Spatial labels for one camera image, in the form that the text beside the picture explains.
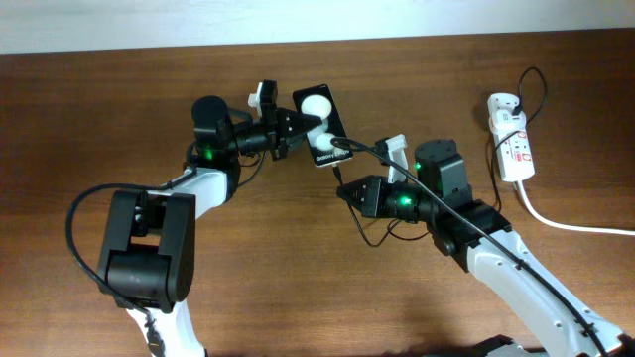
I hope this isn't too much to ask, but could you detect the black smartphone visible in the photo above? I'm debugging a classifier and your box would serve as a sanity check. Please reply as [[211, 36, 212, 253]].
[[292, 84, 353, 168]]

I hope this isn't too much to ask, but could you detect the white power strip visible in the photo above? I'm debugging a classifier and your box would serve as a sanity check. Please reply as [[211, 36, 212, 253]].
[[487, 93, 535, 182]]

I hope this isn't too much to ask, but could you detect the black USB charging cable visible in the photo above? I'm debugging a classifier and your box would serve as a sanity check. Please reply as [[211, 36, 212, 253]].
[[330, 66, 549, 249]]

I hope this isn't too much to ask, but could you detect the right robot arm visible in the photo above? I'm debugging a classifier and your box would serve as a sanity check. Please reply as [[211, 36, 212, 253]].
[[332, 137, 634, 356]]

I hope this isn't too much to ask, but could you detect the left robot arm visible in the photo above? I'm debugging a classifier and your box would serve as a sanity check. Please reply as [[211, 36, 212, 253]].
[[98, 96, 322, 356]]

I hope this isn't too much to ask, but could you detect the white USB charger adapter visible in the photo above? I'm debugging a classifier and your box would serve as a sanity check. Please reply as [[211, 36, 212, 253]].
[[489, 109, 527, 136]]

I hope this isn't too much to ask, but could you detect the white power strip cord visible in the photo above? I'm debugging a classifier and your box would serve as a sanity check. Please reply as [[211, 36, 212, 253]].
[[513, 179, 635, 237]]

